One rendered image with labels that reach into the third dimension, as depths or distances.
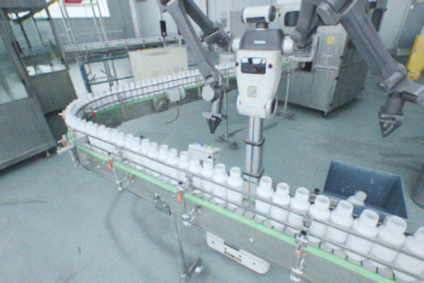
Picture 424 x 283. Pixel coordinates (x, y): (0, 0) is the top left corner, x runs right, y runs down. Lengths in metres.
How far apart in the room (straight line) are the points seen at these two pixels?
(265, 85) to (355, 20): 0.59
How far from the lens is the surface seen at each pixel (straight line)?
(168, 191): 1.04
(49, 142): 3.93
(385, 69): 0.93
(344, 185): 1.44
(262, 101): 1.28
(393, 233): 0.78
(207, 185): 0.90
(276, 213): 0.80
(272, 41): 1.29
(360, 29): 0.81
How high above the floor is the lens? 1.64
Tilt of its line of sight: 29 degrees down
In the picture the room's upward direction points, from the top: 3 degrees counter-clockwise
